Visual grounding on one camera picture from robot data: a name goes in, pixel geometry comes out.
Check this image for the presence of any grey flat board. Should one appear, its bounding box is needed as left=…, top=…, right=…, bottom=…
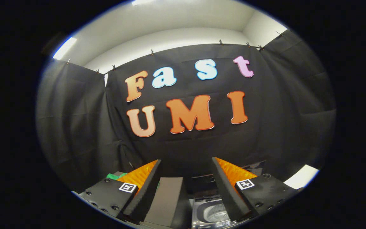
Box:
left=143, top=177, right=192, bottom=228

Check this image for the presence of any black backdrop cloth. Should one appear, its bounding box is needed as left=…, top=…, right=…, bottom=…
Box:
left=36, top=29, right=336, bottom=204

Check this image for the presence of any white flat panel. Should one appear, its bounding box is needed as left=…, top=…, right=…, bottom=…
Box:
left=284, top=164, right=319, bottom=190

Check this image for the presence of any row of black backdrop clips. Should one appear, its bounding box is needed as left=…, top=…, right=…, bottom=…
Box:
left=66, top=31, right=282, bottom=73

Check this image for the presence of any ceiling light panel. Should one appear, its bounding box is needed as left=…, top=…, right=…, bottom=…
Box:
left=53, top=37, right=78, bottom=60

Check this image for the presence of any grey top-load washing machine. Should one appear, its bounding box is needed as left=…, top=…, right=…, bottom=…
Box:
left=191, top=196, right=235, bottom=229

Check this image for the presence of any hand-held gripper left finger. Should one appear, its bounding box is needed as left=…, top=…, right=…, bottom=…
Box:
left=78, top=159, right=162, bottom=225

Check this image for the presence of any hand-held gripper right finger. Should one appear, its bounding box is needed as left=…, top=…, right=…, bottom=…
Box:
left=212, top=157, right=302, bottom=224

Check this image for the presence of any green polo shirt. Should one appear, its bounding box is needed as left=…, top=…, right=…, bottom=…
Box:
left=106, top=172, right=128, bottom=180

